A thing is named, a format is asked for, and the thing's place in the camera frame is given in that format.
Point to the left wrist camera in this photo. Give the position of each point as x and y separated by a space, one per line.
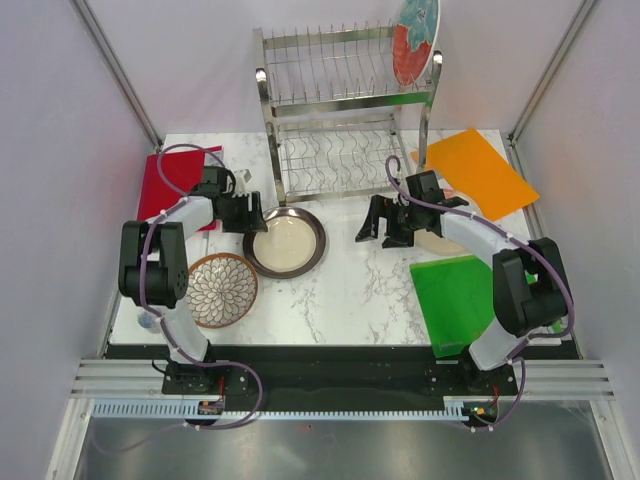
242 181

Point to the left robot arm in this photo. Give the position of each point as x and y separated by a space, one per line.
153 266

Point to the aluminium frame post right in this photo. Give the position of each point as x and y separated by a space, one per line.
562 50

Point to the aluminium frame post left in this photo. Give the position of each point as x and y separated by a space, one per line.
107 53

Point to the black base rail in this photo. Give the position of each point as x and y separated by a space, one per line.
335 376

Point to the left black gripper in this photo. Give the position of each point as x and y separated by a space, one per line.
250 221

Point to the stainless steel dish rack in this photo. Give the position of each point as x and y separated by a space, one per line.
331 106

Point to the brown rimmed cream plate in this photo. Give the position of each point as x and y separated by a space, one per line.
294 243

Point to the green folder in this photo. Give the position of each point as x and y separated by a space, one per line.
487 311

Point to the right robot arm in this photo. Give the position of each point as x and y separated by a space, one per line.
481 237

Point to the pink and cream plate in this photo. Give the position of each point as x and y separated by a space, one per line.
436 245

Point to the white cable duct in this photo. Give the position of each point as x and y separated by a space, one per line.
195 409

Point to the white petal pattern plate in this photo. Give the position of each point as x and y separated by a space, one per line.
222 289

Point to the orange folder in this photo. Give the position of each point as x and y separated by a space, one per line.
472 166

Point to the aluminium frame post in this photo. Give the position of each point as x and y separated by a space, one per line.
107 53
562 50

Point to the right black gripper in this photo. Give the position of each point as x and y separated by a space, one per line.
381 206

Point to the red and blue floral plate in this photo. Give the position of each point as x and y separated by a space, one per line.
416 32

